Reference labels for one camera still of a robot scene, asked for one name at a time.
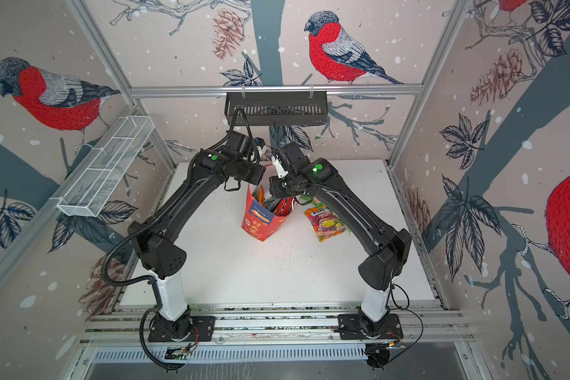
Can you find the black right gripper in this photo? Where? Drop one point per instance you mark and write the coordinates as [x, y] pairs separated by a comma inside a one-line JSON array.
[[277, 190]]

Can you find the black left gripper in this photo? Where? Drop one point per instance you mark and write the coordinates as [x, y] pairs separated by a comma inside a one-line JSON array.
[[260, 171]]

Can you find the red paper gift bag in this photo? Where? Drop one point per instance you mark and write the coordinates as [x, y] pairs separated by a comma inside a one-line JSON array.
[[258, 221]]

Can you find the orange candy snack packet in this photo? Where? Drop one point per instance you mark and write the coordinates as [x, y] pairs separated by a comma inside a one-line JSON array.
[[325, 223]]

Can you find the red snack bag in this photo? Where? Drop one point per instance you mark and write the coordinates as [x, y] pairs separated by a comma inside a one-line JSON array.
[[284, 207]]

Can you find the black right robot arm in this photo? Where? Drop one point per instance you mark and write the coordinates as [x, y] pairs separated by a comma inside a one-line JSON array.
[[387, 249]]

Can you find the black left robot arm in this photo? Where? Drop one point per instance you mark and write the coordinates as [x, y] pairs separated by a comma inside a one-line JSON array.
[[154, 240]]

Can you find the black hanging basket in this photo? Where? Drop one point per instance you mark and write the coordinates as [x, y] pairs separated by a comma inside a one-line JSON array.
[[279, 108]]

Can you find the horizontal aluminium frame bar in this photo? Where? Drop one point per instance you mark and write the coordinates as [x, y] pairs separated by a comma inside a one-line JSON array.
[[221, 91]]

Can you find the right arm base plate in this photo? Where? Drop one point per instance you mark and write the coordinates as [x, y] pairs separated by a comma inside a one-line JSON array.
[[360, 327]]

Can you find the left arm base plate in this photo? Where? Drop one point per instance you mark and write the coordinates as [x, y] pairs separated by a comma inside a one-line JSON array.
[[188, 329]]

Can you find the white wire mesh shelf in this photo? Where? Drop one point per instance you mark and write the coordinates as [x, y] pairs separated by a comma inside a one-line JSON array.
[[109, 163]]

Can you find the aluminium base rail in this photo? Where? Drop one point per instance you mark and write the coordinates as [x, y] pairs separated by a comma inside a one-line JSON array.
[[238, 335]]

